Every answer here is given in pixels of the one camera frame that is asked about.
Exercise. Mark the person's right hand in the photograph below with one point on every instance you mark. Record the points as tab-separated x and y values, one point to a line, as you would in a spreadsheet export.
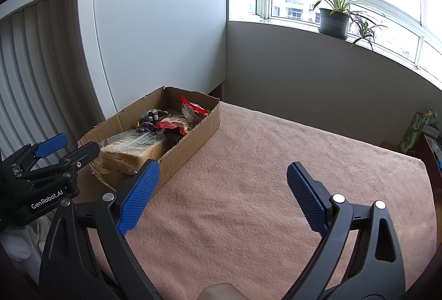
221	293

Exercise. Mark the white slatted panel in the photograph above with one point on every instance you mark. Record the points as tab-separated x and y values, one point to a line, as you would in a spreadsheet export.
34	61

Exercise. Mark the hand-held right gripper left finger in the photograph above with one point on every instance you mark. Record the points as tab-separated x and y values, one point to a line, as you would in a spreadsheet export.
138	198

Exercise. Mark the brown chocolate bar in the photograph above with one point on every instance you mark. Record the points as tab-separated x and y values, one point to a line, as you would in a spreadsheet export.
155	115
146	126

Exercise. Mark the white cabinet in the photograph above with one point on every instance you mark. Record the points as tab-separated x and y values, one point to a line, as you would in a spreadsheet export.
155	27

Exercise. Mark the potted spider plant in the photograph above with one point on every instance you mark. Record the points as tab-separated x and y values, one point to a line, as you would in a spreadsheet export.
333	23

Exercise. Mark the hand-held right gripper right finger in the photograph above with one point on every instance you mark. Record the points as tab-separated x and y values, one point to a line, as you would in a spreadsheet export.
309	198

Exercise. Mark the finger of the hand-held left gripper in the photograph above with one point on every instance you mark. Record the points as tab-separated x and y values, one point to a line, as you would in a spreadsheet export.
83	155
51	144

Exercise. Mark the green carton box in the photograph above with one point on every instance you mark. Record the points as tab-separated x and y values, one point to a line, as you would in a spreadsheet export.
411	134

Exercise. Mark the red and green snack packet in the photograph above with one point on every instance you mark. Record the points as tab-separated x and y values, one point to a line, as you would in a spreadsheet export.
172	123

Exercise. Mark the wafer pack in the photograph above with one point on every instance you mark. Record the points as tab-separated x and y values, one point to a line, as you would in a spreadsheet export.
138	148

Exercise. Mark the brown cardboard box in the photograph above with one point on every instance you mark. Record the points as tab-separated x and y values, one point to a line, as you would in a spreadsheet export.
193	141

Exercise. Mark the white fleece garment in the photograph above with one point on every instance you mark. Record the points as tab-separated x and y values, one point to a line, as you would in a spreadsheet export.
20	241

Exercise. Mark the brown cake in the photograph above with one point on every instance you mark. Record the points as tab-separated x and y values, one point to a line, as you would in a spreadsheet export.
193	110

